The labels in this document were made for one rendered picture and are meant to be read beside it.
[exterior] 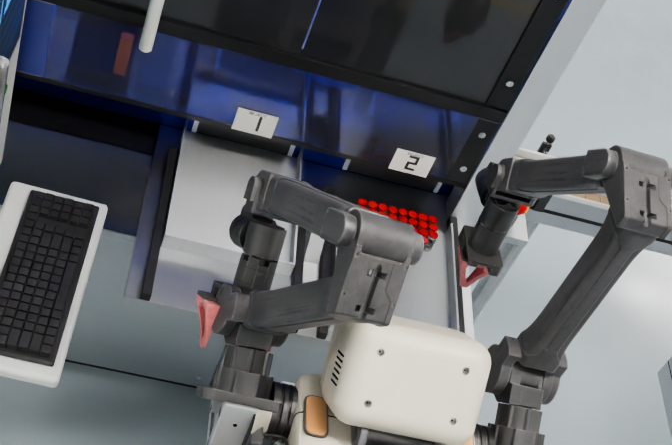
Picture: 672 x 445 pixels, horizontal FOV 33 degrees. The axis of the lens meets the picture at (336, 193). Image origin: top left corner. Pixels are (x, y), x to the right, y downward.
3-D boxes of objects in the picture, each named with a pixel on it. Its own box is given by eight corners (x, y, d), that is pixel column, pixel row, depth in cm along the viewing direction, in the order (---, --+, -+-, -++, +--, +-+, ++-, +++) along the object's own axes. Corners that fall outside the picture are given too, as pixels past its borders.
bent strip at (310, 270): (304, 246, 232) (312, 227, 228) (318, 249, 233) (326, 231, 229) (301, 299, 222) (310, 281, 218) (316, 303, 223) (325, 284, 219)
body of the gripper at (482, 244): (492, 239, 211) (507, 209, 207) (499, 275, 203) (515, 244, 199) (459, 232, 210) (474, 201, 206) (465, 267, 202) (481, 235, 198)
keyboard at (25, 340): (30, 192, 230) (32, 184, 228) (99, 210, 232) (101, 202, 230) (-26, 350, 201) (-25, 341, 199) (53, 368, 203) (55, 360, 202)
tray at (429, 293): (332, 206, 243) (337, 195, 241) (446, 233, 248) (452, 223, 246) (327, 331, 219) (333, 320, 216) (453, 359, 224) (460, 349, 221)
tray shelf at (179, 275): (158, 130, 245) (159, 124, 244) (461, 206, 259) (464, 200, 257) (122, 302, 211) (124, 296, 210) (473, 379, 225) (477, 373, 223)
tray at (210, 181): (182, 130, 245) (186, 118, 242) (298, 159, 250) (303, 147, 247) (161, 246, 221) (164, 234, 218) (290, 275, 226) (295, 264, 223)
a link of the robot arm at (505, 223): (495, 203, 196) (525, 209, 197) (488, 179, 202) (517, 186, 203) (480, 233, 200) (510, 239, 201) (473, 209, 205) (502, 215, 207)
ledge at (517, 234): (467, 190, 263) (471, 184, 262) (519, 203, 266) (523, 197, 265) (471, 234, 253) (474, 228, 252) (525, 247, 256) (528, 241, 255)
